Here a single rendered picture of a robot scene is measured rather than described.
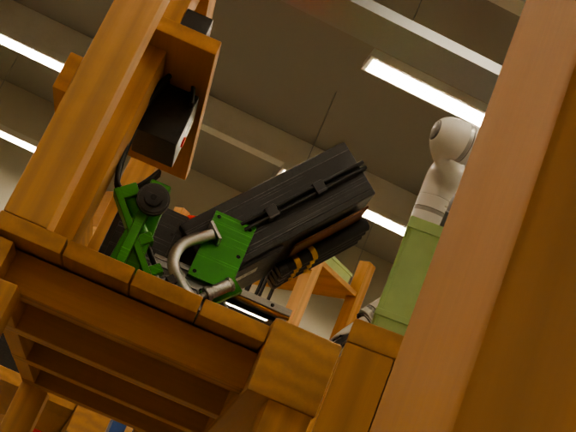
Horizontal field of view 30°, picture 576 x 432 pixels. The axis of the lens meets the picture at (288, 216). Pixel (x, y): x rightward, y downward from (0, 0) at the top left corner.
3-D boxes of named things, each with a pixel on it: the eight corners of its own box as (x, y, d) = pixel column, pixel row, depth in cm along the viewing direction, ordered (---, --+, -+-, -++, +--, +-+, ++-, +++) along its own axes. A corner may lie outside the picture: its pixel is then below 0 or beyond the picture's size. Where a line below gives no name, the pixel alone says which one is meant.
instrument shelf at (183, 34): (185, 180, 337) (189, 170, 339) (215, 55, 253) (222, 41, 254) (111, 148, 336) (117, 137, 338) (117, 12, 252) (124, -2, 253)
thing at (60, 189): (66, 362, 343) (186, 109, 376) (46, 229, 203) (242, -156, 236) (39, 351, 343) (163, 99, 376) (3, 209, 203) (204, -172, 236)
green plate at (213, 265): (222, 306, 275) (249, 242, 287) (229, 291, 268) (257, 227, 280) (181, 288, 275) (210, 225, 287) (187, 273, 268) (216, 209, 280)
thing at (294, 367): (224, 475, 342) (242, 430, 347) (315, 418, 201) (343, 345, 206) (183, 457, 341) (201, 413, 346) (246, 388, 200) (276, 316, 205)
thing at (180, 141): (173, 169, 287) (195, 122, 293) (177, 146, 271) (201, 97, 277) (130, 150, 287) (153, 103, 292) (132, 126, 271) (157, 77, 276)
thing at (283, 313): (279, 332, 298) (282, 322, 299) (288, 321, 283) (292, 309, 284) (149, 276, 297) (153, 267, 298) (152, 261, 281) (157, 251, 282)
